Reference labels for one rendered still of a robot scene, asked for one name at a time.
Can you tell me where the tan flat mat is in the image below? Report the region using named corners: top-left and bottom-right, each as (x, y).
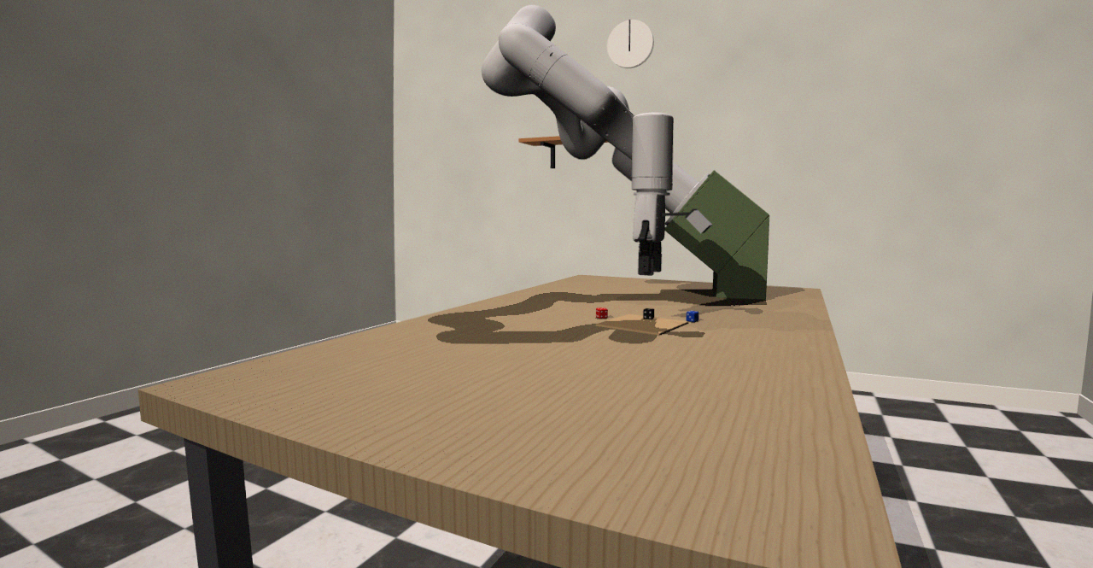
top-left (596, 313), bottom-right (687, 336)

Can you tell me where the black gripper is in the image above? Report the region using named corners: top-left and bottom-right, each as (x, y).
top-left (633, 192), bottom-right (669, 276)

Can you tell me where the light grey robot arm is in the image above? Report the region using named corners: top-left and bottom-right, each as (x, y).
top-left (482, 5), bottom-right (712, 233)

